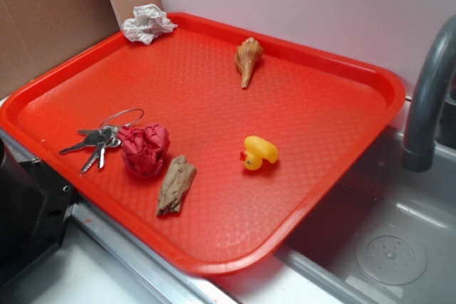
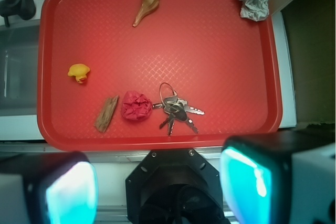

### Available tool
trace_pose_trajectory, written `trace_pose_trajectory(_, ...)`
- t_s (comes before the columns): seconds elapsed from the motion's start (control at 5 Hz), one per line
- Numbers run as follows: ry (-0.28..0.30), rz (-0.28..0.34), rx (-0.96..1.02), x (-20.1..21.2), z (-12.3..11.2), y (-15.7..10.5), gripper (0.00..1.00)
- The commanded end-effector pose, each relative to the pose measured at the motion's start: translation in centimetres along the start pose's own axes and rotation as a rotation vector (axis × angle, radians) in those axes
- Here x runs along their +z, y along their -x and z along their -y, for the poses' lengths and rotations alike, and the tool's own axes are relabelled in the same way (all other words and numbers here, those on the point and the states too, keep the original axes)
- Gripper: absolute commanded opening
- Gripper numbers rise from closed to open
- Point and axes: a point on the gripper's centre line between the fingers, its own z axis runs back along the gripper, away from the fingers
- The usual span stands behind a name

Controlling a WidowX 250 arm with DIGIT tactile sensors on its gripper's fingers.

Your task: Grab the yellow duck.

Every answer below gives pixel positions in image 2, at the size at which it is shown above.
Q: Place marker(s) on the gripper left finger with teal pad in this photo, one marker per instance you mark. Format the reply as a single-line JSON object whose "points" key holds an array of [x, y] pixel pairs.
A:
{"points": [[48, 188]]}

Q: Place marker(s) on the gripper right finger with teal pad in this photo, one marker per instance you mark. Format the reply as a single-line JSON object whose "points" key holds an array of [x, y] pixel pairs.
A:
{"points": [[281, 177]]}

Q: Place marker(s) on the yellow rubber duck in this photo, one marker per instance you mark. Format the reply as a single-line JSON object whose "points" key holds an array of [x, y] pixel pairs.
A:
{"points": [[79, 71]]}

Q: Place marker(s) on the brown wood bark piece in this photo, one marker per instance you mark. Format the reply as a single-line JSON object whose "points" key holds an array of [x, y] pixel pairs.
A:
{"points": [[104, 118]]}

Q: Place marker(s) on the crumpled red paper ball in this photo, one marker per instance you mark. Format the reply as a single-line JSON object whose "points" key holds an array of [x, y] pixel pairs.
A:
{"points": [[136, 106]]}

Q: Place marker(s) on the bunch of silver keys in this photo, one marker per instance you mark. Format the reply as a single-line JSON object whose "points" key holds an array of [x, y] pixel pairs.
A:
{"points": [[176, 109]]}

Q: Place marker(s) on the red plastic tray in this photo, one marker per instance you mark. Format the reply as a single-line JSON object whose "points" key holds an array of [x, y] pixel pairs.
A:
{"points": [[219, 62]]}

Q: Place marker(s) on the crumpled grey paper ball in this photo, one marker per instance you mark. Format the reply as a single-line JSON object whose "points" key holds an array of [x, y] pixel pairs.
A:
{"points": [[255, 10]]}

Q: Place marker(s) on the tan conch seashell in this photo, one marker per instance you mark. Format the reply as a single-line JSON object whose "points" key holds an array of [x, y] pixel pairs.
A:
{"points": [[147, 7]]}

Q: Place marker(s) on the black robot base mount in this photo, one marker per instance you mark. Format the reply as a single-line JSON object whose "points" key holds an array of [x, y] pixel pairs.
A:
{"points": [[174, 186]]}

